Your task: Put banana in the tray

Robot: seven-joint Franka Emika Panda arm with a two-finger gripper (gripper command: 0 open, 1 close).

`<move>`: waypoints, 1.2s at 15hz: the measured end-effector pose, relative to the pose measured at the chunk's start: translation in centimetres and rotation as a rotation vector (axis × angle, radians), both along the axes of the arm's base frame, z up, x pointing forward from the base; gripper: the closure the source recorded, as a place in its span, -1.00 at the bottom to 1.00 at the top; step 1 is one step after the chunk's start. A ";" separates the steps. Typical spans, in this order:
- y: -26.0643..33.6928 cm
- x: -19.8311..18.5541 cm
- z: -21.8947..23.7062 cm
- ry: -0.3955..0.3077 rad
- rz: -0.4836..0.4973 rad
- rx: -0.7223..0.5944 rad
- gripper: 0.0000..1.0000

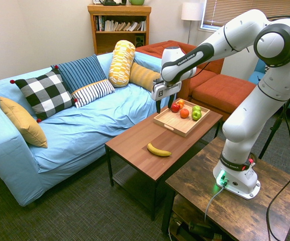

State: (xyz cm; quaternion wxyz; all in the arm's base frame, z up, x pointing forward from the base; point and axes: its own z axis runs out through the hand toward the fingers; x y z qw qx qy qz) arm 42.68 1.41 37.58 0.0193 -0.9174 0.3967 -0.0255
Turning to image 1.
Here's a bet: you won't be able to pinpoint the yellow banana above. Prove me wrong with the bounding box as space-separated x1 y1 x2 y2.
147 142 172 158

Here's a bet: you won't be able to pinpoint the black camera tripod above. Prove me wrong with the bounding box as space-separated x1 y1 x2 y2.
258 95 290 160

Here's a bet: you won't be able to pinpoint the small black speaker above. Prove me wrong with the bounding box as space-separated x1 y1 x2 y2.
134 34 145 48

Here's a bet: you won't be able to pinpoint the wooden black-framed coffee table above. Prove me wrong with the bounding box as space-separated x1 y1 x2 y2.
105 99 223 221

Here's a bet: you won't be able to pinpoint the wooden bookshelf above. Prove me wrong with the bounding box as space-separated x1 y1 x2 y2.
87 4 152 55

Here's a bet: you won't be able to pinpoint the light blue sofa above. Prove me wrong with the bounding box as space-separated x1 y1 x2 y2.
0 52 180 207

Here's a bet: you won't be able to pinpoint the blue striped pillow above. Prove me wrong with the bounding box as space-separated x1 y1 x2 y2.
50 54 108 94

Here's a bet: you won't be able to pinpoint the black white checkered pillow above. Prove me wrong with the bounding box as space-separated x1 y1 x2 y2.
10 67 78 123

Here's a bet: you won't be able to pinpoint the red black clamp knob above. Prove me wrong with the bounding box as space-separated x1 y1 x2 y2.
245 154 258 169

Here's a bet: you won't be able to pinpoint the yellow white patterned bolster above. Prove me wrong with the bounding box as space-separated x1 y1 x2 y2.
108 40 136 88

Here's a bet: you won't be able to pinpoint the orange sectional sofa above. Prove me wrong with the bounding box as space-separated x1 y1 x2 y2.
134 40 257 121

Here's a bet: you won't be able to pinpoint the rustic brown side table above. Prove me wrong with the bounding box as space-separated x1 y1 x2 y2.
161 137 290 241

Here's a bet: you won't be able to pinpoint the grey cable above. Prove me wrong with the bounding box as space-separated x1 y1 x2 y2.
204 184 226 223

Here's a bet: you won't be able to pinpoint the black object atop bookshelf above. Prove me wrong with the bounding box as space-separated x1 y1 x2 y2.
102 0 127 6

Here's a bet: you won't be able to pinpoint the white shade floor lamp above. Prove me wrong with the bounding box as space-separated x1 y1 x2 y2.
181 2 205 45

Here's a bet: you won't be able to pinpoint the plain mustard pillow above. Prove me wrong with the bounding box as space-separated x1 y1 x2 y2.
0 96 48 149

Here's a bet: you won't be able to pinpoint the mustard striped lumbar pillow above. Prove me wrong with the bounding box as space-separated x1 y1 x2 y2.
129 62 162 91

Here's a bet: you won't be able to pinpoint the brown window blinds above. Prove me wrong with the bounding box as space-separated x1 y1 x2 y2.
201 0 290 32

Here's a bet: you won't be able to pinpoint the row of shelf books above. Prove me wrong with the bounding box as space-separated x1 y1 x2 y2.
95 15 147 32

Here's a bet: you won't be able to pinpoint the black power box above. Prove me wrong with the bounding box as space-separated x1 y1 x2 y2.
187 220 217 239

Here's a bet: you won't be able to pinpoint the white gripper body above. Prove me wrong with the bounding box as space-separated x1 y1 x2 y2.
151 79 182 102

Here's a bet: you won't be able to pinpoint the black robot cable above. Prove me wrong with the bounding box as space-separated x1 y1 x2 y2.
265 15 290 241

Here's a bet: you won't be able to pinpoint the wooden serving tray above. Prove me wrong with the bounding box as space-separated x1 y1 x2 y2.
153 98 211 138

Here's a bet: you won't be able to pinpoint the white navy striped pillow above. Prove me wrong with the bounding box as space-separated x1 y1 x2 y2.
71 79 116 109

